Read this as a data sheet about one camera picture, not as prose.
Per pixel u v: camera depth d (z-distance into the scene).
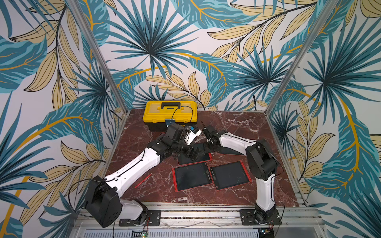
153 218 0.73
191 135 0.67
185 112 0.98
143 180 0.85
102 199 0.39
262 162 0.53
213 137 0.74
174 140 0.60
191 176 1.16
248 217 0.73
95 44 0.80
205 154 0.98
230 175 0.88
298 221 0.77
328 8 0.69
